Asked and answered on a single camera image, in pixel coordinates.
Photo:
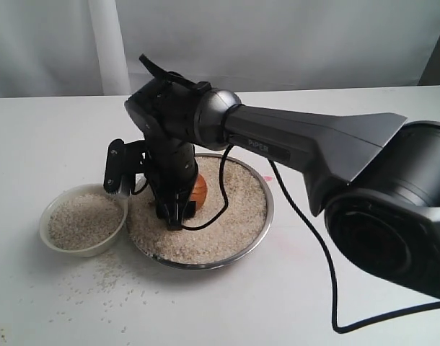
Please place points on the brown wooden cup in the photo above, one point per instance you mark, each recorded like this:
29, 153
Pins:
199, 192

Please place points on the cream ceramic bowl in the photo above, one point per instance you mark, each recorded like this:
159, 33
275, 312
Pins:
67, 195

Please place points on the white backdrop curtain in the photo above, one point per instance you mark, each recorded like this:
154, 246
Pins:
76, 48

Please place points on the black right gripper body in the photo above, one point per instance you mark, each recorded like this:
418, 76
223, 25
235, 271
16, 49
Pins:
171, 171

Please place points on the rice in steel tray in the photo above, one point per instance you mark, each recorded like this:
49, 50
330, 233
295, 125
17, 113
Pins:
238, 223

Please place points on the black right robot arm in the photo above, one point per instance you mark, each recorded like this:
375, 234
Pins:
375, 178

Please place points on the spilled rice grains on table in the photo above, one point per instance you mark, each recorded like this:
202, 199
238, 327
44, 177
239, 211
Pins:
97, 288

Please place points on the round steel tray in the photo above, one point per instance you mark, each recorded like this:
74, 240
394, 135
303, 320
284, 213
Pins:
265, 223

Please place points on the rice in cream bowl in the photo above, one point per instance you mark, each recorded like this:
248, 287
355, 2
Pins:
84, 221

